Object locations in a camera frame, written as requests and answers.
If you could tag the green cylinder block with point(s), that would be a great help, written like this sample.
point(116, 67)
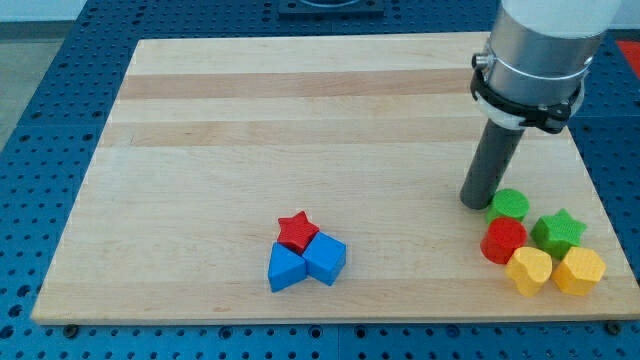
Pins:
point(509, 203)

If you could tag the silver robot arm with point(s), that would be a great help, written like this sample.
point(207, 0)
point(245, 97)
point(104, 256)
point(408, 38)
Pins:
point(532, 68)

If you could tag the red star block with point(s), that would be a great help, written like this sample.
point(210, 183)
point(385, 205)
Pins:
point(296, 232)

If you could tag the blue cube block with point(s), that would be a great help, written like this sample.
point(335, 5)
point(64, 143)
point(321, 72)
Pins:
point(325, 258)

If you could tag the blue triangle block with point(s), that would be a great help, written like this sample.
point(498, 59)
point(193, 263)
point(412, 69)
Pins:
point(286, 268)

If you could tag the wooden board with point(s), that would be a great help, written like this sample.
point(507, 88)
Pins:
point(211, 141)

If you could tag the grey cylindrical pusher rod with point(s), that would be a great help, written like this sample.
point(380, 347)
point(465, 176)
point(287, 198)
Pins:
point(491, 159)

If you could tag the red cylinder block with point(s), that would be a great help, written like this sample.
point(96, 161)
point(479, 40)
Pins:
point(503, 236)

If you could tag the yellow heart block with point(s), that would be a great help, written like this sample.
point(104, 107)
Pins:
point(529, 268)

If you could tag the green star block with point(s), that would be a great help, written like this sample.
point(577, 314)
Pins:
point(556, 234)

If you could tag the yellow pentagon block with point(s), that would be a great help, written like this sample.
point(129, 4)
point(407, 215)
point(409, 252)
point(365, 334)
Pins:
point(579, 271)

